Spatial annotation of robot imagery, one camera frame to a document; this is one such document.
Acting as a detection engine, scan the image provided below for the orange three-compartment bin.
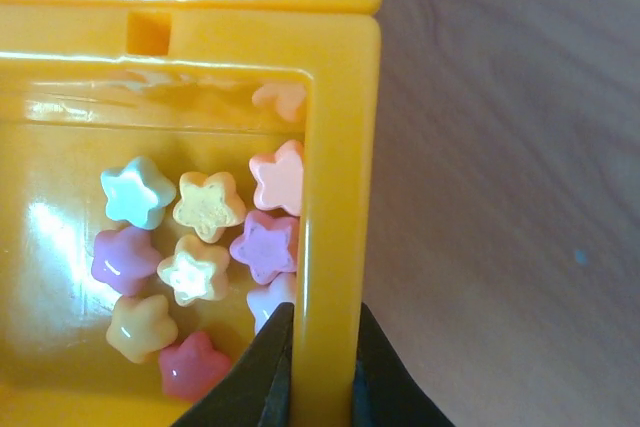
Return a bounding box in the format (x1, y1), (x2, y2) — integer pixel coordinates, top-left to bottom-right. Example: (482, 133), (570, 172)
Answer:
(1, 0), (381, 426)

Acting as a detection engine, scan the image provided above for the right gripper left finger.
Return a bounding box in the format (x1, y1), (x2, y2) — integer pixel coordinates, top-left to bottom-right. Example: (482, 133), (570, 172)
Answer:
(174, 303), (294, 427)

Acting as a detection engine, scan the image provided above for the star candies pile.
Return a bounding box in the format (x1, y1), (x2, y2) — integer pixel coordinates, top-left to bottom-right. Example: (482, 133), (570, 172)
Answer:
(91, 140), (304, 402)

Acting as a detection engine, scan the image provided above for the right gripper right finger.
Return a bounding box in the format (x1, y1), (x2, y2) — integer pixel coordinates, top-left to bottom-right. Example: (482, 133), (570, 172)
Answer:
(351, 305), (453, 427)

